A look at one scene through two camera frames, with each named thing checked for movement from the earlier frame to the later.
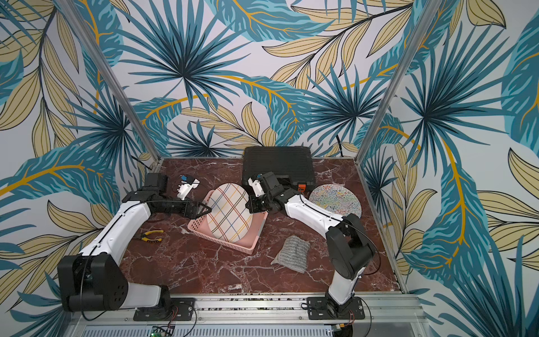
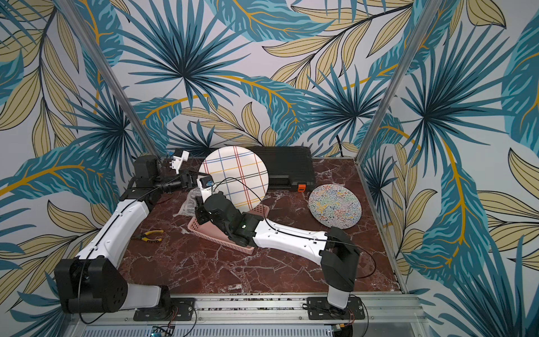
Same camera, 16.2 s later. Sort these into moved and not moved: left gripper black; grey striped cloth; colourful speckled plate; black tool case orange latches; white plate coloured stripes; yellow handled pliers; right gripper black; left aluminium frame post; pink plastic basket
Moved: white plate coloured stripes; grey striped cloth; left gripper black; right gripper black
Not moved: colourful speckled plate; left aluminium frame post; yellow handled pliers; pink plastic basket; black tool case orange latches
